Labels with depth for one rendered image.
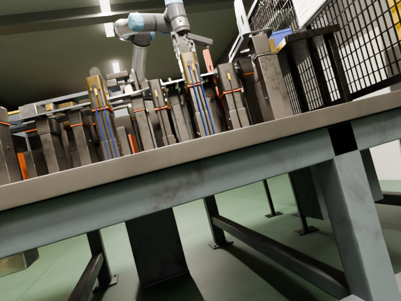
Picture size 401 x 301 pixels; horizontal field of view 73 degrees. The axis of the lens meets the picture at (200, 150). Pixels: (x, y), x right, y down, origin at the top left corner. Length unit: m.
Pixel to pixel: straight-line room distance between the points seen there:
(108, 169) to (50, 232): 0.15
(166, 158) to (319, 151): 0.36
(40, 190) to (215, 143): 0.32
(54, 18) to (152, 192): 4.10
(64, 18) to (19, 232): 4.06
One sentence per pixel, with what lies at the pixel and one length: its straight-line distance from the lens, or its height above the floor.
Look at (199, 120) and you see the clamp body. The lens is 0.98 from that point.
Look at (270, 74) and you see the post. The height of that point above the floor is 0.86.
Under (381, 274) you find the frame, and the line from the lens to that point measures 0.82.
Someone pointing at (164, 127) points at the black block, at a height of 0.81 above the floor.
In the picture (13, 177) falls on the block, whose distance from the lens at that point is 1.17.
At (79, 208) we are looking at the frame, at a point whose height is 0.63.
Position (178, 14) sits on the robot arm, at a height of 1.28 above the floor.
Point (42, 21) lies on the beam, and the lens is 4.54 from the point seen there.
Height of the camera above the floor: 0.66
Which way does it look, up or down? 2 degrees up
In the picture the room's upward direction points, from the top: 15 degrees counter-clockwise
